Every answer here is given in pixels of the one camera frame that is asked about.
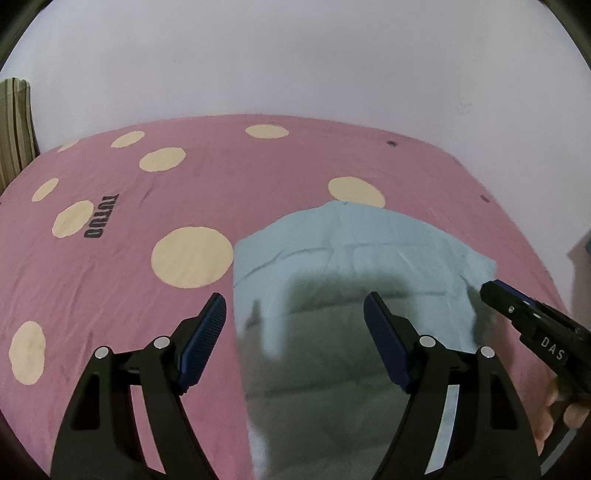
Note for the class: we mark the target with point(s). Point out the person's right hand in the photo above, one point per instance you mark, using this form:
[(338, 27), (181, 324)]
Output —
[(547, 424)]

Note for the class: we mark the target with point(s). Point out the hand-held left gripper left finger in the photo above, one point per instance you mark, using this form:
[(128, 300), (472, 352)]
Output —
[(203, 344)]

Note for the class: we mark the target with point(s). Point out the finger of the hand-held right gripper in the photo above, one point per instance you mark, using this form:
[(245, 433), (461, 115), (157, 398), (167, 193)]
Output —
[(498, 295)]

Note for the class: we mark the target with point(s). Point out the light blue padded jacket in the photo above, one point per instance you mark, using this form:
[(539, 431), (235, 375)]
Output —
[(346, 240)]

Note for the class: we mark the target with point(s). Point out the striped brown green pillow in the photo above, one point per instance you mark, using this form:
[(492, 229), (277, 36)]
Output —
[(16, 134)]

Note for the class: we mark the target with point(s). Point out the pink polka dot bed sheet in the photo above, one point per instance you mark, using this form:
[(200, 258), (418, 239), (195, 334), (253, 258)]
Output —
[(254, 161)]

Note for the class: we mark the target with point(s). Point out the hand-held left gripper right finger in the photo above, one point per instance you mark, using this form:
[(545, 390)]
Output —
[(385, 341)]

